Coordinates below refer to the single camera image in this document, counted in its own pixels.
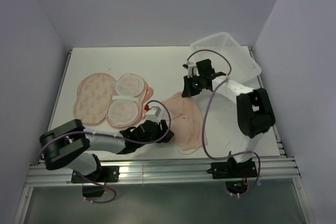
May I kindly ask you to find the pink floral mesh laundry bag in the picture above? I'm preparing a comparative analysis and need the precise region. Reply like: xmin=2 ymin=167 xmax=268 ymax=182
xmin=73 ymin=73 xmax=154 ymax=129

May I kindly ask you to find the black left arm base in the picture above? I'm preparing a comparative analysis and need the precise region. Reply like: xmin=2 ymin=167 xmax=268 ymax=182
xmin=70 ymin=165 xmax=120 ymax=200

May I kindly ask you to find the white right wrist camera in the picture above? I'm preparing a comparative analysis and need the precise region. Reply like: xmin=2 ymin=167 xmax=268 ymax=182
xmin=182 ymin=61 xmax=197 ymax=78

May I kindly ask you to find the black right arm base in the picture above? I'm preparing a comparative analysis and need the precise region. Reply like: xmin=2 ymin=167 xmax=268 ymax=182
xmin=206 ymin=158 xmax=258 ymax=179

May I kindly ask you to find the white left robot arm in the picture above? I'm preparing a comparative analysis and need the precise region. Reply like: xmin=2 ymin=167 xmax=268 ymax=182
xmin=39 ymin=119 xmax=174 ymax=182

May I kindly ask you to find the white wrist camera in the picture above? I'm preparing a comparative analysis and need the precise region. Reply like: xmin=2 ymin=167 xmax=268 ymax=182
xmin=182 ymin=61 xmax=197 ymax=78
xmin=145 ymin=106 xmax=162 ymax=124

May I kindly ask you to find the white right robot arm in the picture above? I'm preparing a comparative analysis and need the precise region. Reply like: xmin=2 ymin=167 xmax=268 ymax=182
xmin=182 ymin=59 xmax=276 ymax=177

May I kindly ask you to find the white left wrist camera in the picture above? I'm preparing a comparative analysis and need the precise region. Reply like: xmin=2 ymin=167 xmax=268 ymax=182
xmin=145 ymin=106 xmax=162 ymax=124

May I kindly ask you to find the pink bra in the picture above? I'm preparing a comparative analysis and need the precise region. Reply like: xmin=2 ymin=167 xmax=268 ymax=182
xmin=163 ymin=92 xmax=203 ymax=155

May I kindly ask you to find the aluminium rail frame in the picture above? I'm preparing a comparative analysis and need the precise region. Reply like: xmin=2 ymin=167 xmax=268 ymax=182
xmin=14 ymin=46 xmax=316 ymax=223

